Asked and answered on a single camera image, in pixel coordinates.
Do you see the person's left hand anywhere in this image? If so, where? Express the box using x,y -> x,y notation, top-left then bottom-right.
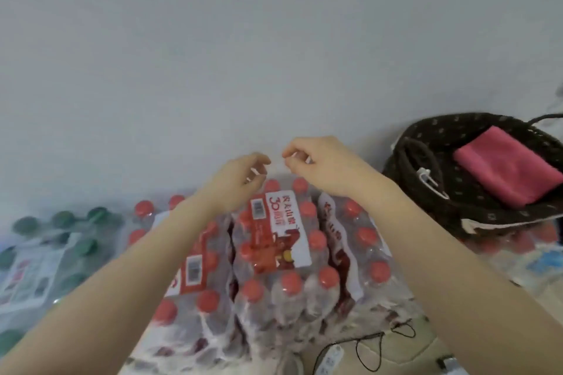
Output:
200,152 -> 272,213

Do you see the person's right hand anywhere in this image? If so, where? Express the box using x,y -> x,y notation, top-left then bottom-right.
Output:
281,136 -> 384,200

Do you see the brown woven basket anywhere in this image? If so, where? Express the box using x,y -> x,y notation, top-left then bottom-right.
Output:
381,111 -> 563,239

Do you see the pink towel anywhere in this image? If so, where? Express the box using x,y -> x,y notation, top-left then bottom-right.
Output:
453,125 -> 563,209

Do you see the person's right forearm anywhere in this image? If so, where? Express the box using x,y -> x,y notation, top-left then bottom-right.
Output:
358,176 -> 563,375

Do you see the person's left forearm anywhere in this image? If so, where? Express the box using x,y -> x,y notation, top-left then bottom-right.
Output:
0,194 -> 229,375

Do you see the stack of bottled water packs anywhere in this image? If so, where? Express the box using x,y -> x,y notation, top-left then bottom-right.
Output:
0,176 -> 563,375

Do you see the white power strip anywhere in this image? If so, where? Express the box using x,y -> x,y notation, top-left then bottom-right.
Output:
313,343 -> 345,375

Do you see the black cable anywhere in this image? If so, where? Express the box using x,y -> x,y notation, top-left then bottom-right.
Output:
327,319 -> 416,373

